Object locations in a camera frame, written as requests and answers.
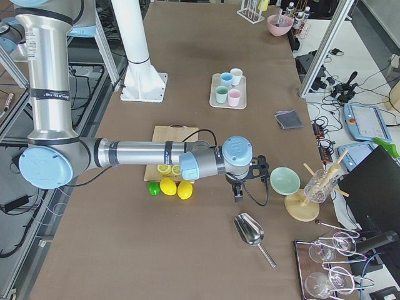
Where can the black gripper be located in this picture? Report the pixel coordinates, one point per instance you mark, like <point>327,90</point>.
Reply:
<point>234,180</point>

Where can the pink cup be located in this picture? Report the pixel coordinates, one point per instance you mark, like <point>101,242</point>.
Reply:
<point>234,96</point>

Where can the green cup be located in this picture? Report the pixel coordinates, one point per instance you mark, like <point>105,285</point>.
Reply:
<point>221,94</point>

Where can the blue cup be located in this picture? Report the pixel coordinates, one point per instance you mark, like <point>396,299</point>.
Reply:
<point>226,79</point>

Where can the cream cup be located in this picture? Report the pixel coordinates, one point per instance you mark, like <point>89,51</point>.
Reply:
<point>236,76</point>

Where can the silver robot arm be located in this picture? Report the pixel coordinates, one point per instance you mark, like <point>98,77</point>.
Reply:
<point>56,153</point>

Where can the wine glass rack tray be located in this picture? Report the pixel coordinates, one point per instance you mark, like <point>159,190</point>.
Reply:
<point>323,266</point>

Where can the metal scoop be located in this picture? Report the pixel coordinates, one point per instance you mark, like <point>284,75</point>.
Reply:
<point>252,234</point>

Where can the green bowl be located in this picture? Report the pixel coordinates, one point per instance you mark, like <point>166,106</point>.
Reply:
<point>284,181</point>

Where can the whole lemon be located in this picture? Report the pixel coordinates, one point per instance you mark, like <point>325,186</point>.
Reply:
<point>168,186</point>
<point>185,190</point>

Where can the wooden cup stand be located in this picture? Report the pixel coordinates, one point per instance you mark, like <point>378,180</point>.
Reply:
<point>304,210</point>

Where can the lemon half outer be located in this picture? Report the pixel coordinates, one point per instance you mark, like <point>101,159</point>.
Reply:
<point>175,170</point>

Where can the lemon half near knife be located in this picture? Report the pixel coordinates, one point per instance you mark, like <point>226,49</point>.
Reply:
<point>164,169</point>

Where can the clear glass mug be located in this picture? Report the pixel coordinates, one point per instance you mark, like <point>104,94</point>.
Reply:
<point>318,189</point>

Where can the green lime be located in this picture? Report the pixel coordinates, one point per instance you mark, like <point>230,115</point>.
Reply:
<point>153,188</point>

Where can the wooden cutting board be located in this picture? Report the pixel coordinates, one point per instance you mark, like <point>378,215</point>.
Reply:
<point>162,134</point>

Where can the grey folded cloth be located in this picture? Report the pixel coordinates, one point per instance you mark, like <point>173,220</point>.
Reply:
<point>288,119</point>

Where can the blue teach pendant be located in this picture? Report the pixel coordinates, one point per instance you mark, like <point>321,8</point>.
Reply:
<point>365,122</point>
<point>356,153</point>

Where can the black monitor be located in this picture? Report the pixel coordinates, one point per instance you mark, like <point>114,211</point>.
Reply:
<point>373,187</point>

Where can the white pillar base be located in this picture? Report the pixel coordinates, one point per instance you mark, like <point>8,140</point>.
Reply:
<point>142,82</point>

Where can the pink bowl with ice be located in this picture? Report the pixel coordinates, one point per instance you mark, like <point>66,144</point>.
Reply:
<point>281,28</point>

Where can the metal pestle in bowl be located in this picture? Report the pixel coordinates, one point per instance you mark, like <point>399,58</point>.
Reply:
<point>278,18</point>

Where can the white wire cup rack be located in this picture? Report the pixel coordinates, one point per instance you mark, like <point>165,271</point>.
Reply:
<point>251,10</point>

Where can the aluminium frame post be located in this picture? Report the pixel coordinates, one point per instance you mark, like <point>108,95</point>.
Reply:
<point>328,38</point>

